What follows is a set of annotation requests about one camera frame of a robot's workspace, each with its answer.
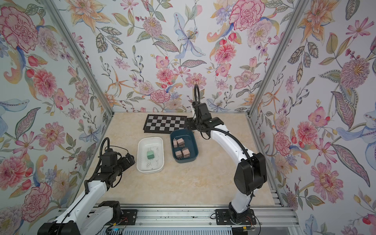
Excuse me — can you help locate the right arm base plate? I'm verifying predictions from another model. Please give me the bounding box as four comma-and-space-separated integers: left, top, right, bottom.
214, 209, 257, 226

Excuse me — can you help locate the black white chessboard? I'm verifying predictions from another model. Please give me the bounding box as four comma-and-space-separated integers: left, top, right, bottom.
143, 114, 187, 134

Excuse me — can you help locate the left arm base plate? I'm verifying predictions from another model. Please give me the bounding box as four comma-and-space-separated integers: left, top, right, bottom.
105, 209, 138, 226

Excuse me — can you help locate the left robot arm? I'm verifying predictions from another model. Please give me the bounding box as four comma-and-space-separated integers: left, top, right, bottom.
37, 137, 135, 235

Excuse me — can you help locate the aluminium rail frame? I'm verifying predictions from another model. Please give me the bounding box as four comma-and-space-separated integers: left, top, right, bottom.
99, 205, 303, 235

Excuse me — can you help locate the white storage box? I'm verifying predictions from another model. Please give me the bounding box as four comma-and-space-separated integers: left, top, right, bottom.
137, 137, 165, 174

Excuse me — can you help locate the green plug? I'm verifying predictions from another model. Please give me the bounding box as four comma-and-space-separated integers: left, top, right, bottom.
146, 150, 155, 160

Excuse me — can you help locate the teal storage box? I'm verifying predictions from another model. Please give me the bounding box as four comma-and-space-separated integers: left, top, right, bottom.
170, 129, 199, 164

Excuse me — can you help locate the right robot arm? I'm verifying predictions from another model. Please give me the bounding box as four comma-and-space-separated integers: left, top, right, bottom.
186, 85, 267, 225

